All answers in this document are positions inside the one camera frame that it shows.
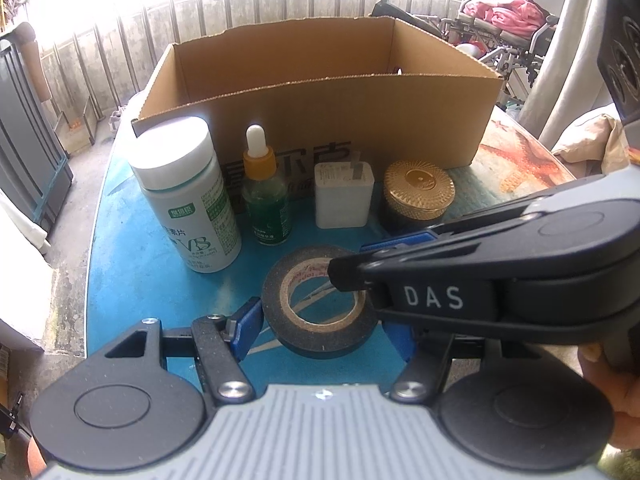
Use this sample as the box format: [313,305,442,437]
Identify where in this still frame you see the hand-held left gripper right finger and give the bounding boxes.
[384,321,501,402]

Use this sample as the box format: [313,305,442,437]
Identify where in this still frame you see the dark grey cabinet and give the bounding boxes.
[0,35,73,233]

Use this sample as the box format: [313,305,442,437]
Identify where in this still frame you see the beige cushion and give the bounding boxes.
[550,112,631,163]

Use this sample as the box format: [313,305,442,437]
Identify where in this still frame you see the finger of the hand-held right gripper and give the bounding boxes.
[327,247,481,292]
[360,166,640,256]

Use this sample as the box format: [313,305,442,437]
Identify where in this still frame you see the brown cardboard box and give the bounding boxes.
[131,16,503,213]

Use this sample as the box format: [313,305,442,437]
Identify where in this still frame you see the wheelchair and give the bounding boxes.
[370,0,571,111]

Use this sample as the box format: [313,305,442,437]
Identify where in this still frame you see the metal balcony railing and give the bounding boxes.
[30,0,451,121]

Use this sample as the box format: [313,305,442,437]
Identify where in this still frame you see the person's right hand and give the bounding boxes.
[580,345,640,448]

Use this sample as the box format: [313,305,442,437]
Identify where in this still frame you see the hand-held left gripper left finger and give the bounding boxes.
[87,297,263,403]

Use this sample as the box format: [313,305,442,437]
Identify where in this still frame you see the wooden crate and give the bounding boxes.
[52,95,118,155]

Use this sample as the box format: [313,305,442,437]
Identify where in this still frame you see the gold lid jar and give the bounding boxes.
[378,160,457,233]

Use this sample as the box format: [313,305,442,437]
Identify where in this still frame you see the white charger plug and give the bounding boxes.
[314,152,376,230]

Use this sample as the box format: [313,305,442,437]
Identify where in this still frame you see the pink clothing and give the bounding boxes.
[460,0,548,36]

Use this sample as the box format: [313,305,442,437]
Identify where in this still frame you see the black tape roll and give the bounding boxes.
[261,245,378,359]

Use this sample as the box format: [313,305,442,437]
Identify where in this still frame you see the green dropper bottle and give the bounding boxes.
[241,124,293,247]

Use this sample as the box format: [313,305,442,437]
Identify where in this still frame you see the white bottle with green label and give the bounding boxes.
[129,116,242,274]

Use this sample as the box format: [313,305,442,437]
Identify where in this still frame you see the white cloth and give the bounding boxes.
[0,190,51,256]

